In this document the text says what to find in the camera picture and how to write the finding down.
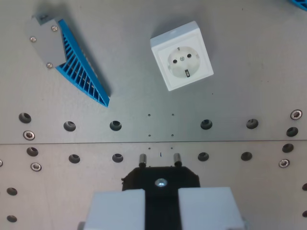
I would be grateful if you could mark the blue ribbed plastic part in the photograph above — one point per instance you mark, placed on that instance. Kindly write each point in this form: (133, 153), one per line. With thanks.
(299, 3)

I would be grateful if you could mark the blue ribbed plastic wedge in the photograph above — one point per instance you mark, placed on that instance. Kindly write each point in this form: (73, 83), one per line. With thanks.
(80, 74)

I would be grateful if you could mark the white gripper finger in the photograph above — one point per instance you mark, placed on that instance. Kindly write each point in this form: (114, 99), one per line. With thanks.
(208, 210)
(115, 210)

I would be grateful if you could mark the silver cover plate screw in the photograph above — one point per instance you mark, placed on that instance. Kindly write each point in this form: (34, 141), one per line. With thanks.
(49, 65)
(54, 28)
(33, 39)

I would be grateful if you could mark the white wall socket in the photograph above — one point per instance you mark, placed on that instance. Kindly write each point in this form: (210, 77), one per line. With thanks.
(182, 60)

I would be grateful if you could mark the black two-pin plug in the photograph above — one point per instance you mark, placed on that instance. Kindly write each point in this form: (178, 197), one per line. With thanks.
(165, 177)

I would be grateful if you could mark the grey plastic cover plate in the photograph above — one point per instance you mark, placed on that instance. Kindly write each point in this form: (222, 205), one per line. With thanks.
(46, 43)

